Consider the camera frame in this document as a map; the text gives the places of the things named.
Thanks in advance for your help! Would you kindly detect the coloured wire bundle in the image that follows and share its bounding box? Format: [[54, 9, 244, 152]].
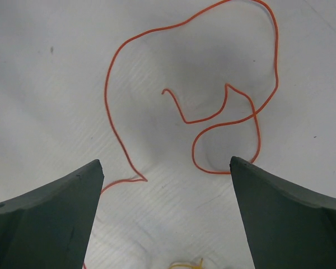
[[169, 257, 205, 269]]

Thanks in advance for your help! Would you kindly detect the orange wire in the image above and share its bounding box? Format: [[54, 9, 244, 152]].
[[82, 0, 279, 269]]

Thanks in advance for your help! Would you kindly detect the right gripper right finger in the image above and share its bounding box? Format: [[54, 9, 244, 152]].
[[230, 157, 336, 268]]

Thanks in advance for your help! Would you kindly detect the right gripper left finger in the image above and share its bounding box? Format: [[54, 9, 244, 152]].
[[0, 159, 104, 268]]

